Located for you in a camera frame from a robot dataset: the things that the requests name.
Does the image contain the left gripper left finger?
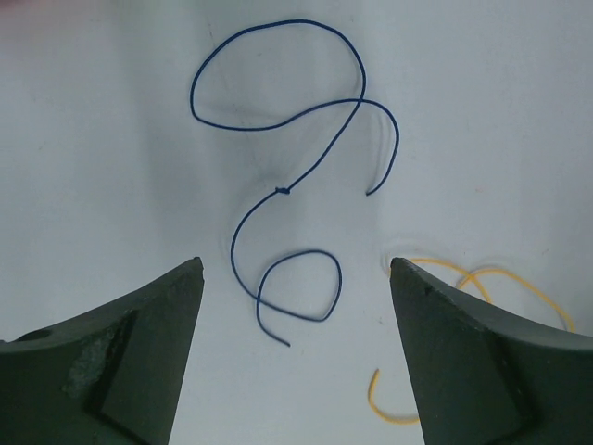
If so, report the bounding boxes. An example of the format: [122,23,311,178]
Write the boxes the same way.
[1,258,204,444]

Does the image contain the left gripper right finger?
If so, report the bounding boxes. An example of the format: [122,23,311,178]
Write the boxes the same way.
[390,258,592,444]

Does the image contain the dark blue wire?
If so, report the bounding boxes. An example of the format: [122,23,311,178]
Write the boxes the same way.
[188,19,400,348]

